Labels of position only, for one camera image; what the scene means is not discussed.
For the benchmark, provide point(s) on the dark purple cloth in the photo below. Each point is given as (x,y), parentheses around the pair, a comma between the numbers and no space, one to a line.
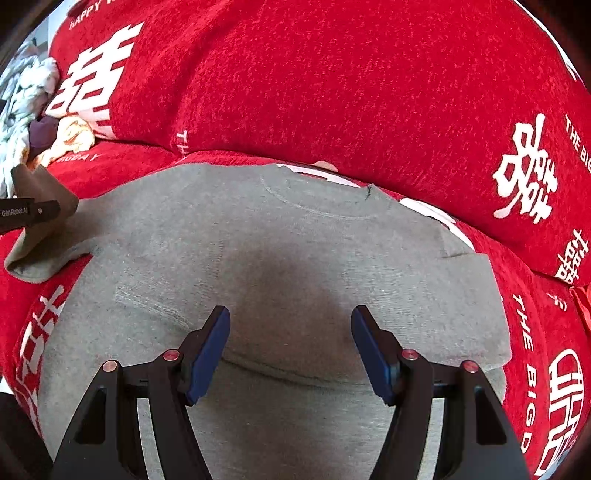
(44,131)

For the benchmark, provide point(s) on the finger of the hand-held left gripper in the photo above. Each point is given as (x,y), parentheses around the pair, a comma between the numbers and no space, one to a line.
(32,214)

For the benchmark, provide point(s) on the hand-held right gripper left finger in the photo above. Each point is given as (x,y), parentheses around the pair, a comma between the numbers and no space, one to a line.
(210,350)

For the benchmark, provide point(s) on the cream orange cloth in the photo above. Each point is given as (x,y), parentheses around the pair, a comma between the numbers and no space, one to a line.
(74,136)

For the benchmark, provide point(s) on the white patterned cloth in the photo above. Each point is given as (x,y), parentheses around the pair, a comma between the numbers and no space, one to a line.
(25,90)

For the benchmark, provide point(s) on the grey knit sweater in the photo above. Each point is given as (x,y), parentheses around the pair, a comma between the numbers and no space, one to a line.
(286,249)

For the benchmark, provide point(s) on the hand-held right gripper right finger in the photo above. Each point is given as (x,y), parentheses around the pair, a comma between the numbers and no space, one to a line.
(371,353)

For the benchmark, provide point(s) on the red printed sofa cover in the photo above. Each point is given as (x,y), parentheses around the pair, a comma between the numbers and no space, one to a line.
(323,69)

